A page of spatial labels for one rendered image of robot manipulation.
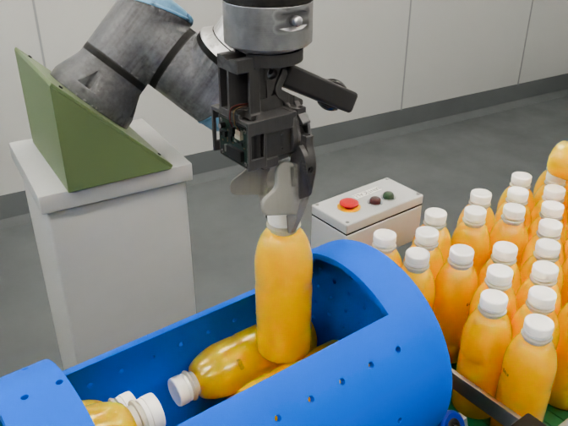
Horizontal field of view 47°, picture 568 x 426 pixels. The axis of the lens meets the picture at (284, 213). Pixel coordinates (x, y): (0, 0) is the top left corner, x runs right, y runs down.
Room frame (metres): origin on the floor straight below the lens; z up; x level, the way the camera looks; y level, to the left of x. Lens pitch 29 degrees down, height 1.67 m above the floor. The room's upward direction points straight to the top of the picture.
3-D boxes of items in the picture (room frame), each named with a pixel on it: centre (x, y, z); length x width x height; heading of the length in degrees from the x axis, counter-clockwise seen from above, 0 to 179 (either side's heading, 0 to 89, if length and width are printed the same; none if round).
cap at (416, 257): (0.88, -0.22, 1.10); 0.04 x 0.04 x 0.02
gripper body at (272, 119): (0.65, 0.02, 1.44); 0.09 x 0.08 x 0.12; 127
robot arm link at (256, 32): (0.66, 0.01, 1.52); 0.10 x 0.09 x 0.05; 37
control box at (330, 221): (1.09, -0.16, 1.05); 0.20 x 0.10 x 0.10; 127
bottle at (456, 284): (0.89, -0.29, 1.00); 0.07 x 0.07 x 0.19
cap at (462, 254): (0.89, -0.29, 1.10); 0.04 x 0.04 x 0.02
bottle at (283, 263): (0.67, 0.00, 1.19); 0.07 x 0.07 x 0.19
